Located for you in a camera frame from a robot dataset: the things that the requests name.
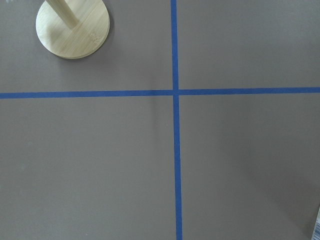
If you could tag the wooden stand with round base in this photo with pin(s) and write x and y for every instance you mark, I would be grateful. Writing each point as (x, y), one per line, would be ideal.
(72, 29)

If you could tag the blue white milk carton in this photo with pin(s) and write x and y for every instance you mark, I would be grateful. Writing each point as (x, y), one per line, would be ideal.
(316, 230)

